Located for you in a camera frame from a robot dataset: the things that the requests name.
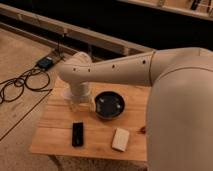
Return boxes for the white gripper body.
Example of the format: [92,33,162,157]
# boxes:
[62,83,91,103]

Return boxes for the red pepper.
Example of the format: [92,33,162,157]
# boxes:
[139,126,146,134]

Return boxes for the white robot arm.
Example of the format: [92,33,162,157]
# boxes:
[59,47,213,171]

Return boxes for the dark ceramic bowl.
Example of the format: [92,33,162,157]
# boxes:
[95,91,125,120]

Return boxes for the white plastic cup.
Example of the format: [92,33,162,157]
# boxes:
[68,100,79,111]

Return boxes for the black rectangular device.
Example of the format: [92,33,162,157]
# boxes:
[72,122,84,147]

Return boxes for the black power adapter box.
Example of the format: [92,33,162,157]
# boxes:
[36,57,54,70]

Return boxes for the wooden folding table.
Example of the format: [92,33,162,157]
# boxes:
[30,80,149,161]

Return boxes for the white rectangular block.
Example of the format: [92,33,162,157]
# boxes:
[112,128,130,152]

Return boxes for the black coiled cable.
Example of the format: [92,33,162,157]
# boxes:
[0,66,54,105]

